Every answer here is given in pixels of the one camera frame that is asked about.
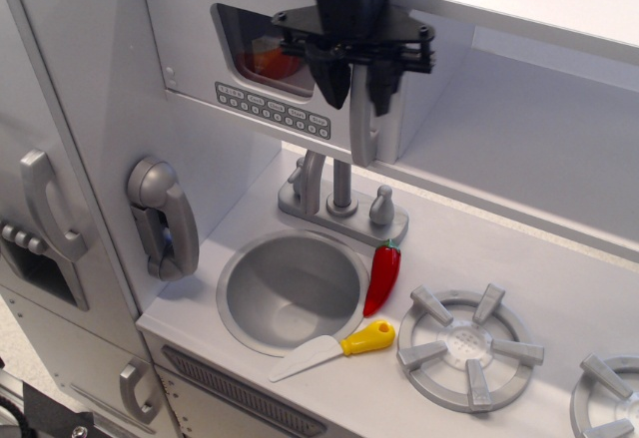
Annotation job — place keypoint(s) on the yellow handled toy knife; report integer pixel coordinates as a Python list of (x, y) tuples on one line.
[(378, 335)]

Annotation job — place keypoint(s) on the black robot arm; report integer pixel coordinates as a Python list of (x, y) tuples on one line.
[(334, 35)]

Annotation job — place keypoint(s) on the silver toy wall phone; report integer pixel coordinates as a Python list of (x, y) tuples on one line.
[(164, 219)]

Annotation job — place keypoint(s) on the orange salmon sushi toy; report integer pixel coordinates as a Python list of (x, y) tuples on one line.
[(265, 57)]

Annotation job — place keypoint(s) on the silver round sink basin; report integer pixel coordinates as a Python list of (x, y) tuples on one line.
[(285, 288)]

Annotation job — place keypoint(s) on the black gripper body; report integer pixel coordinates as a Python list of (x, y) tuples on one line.
[(360, 32)]

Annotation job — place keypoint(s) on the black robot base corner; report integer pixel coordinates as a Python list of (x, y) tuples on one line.
[(27, 412)]

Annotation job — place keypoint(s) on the grey ice dispenser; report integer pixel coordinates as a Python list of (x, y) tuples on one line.
[(32, 259)]

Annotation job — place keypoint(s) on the white toy microwave door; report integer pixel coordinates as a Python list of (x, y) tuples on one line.
[(206, 48)]

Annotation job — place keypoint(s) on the red toy chili pepper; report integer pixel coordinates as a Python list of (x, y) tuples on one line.
[(384, 273)]

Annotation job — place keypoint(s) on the silver stove burner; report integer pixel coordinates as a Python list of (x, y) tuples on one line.
[(604, 402), (466, 351)]

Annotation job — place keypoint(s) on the silver toy faucet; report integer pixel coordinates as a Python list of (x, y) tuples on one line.
[(337, 206)]

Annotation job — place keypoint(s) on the grey oven vent panel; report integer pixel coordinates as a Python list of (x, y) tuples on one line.
[(246, 397)]

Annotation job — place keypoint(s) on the silver lower fridge handle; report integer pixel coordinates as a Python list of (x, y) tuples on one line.
[(139, 399)]

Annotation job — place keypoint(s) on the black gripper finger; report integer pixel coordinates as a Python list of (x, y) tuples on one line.
[(331, 73), (382, 83)]

